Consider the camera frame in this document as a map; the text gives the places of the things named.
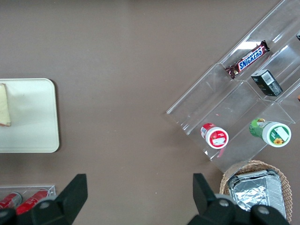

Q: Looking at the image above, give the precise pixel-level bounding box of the red yogurt cup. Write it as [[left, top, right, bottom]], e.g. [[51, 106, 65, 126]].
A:
[[200, 122, 229, 150]]

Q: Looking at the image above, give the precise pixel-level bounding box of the Snickers chocolate bar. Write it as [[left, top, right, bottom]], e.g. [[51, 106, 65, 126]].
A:
[[225, 40, 270, 79]]

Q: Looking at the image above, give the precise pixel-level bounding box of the clear acrylic bottle rack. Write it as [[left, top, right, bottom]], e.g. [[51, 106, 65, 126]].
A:
[[0, 185, 56, 211]]

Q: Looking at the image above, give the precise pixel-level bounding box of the light wicker basket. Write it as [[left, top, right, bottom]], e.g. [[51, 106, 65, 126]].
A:
[[219, 160, 292, 224]]

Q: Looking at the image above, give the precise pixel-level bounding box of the red cola bottle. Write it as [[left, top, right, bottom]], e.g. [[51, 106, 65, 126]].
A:
[[15, 189, 49, 216], [0, 192, 23, 210]]

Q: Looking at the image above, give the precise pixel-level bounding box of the triangular sandwich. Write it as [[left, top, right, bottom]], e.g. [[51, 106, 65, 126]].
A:
[[0, 83, 12, 128]]

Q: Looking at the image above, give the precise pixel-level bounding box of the clear acrylic stepped display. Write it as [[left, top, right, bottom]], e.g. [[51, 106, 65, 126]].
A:
[[165, 0, 300, 174]]

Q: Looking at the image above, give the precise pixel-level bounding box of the cream plastic tray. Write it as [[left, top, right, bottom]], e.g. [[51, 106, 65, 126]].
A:
[[0, 78, 60, 154]]

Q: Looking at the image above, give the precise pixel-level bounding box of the small black carton box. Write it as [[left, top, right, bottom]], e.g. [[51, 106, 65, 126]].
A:
[[250, 69, 284, 97]]

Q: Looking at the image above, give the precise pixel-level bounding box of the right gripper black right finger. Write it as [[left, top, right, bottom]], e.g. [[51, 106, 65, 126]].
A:
[[187, 173, 251, 225]]

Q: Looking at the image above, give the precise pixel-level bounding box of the green yogurt cup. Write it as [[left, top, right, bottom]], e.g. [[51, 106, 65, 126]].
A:
[[248, 117, 292, 148]]

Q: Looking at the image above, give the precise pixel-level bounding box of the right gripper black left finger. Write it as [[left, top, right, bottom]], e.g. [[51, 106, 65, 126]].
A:
[[16, 173, 88, 225]]

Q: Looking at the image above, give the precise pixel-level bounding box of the aluminium foil container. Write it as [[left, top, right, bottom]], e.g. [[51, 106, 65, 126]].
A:
[[226, 169, 287, 220]]

